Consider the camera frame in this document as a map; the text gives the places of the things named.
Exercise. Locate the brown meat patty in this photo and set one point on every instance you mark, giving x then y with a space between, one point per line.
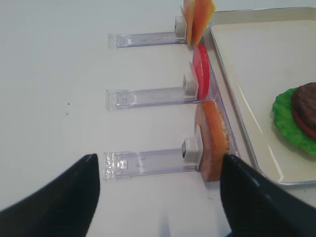
303 102

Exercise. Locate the upright red tomato slice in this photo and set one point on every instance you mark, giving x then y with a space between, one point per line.
201 66

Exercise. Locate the lettuce leaf on tray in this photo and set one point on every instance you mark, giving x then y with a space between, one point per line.
284 121

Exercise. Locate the grey pusher block bun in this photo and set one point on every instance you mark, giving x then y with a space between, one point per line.
192 150

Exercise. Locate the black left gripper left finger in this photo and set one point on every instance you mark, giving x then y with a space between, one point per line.
63 208

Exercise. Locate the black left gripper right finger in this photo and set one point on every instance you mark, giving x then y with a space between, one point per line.
256 207

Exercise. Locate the grey pusher block cheese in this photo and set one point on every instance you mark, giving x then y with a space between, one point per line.
180 27

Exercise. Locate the upright top bun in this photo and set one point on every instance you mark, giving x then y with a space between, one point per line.
215 139

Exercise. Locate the white metal tray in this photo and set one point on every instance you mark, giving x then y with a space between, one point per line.
263 53

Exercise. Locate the clear tomato holder rail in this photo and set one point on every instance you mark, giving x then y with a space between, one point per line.
127 99

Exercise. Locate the grey pusher block tomato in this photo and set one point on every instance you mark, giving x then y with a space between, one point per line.
190 84

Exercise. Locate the clear cheese holder rail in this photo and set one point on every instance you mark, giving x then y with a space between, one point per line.
148 39

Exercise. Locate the clear top bun rail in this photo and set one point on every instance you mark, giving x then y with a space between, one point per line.
118 165

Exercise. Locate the orange cheese slice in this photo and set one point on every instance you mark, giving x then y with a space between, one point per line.
203 12

